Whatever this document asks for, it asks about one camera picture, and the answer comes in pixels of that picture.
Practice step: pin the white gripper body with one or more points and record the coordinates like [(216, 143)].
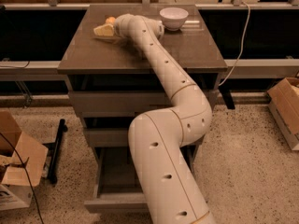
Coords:
[(120, 26)]

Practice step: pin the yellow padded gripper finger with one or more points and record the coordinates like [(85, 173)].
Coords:
[(104, 30)]

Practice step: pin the orange fruit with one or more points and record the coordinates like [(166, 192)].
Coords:
[(110, 20)]

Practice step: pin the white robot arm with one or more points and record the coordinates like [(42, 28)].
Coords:
[(156, 137)]

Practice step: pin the grey drawer cabinet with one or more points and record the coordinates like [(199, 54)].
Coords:
[(122, 62)]

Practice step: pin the grey top drawer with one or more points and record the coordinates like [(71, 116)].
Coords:
[(98, 104)]

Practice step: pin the grey drawer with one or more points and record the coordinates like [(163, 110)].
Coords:
[(106, 137), (117, 189), (98, 104)]

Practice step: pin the grey middle drawer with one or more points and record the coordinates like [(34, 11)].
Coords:
[(106, 137)]

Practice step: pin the grey bottom drawer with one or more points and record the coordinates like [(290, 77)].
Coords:
[(117, 189)]

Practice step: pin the white ceramic bowl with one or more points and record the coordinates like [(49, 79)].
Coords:
[(173, 18)]

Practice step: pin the black metal stand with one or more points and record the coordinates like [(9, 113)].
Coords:
[(54, 150)]

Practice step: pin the open cardboard box left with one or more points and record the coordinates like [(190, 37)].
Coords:
[(22, 161)]

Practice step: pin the cardboard box right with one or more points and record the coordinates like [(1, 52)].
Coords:
[(284, 106)]

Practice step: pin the black table leg bracket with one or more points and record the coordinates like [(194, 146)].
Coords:
[(227, 97)]

